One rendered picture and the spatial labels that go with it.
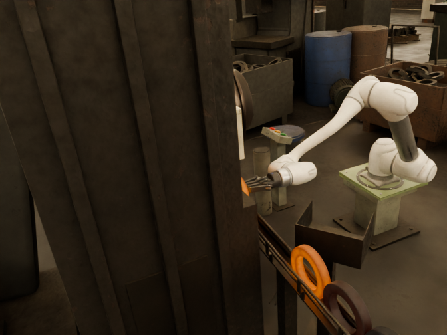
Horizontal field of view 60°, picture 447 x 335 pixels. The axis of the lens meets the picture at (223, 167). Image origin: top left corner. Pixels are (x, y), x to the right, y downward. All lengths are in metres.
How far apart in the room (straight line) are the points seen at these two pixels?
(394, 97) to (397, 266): 1.07
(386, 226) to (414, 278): 0.43
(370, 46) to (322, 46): 0.67
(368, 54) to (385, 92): 3.47
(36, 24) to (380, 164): 2.05
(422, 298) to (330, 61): 3.39
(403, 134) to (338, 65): 3.07
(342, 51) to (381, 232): 2.90
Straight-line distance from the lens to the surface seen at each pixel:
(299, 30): 5.79
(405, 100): 1.98
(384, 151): 2.52
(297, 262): 1.43
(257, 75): 4.21
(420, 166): 2.43
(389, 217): 2.77
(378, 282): 2.46
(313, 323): 2.18
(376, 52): 5.50
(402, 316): 2.30
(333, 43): 5.11
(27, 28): 1.05
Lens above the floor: 1.62
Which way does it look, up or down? 26 degrees down
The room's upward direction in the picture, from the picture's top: 5 degrees counter-clockwise
